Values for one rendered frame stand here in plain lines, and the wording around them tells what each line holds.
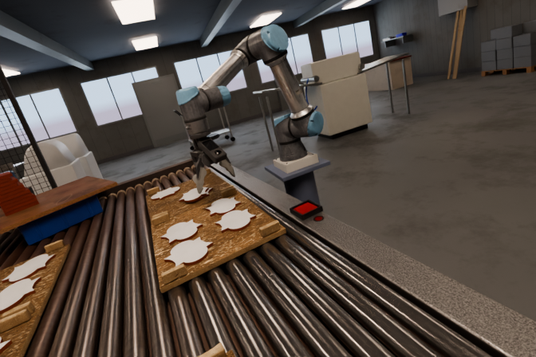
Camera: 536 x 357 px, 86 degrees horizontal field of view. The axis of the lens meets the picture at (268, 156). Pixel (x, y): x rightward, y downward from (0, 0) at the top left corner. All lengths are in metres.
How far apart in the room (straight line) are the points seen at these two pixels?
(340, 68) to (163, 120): 6.59
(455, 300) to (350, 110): 4.88
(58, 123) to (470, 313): 10.58
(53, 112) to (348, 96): 8.53
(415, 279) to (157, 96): 9.90
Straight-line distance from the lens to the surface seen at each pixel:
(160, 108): 10.24
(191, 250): 0.86
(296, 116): 1.35
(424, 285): 0.65
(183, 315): 0.71
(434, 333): 0.58
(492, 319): 0.61
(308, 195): 1.54
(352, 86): 5.39
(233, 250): 0.81
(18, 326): 0.98
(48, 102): 10.75
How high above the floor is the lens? 1.35
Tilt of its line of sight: 15 degrees down
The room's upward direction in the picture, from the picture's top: 14 degrees counter-clockwise
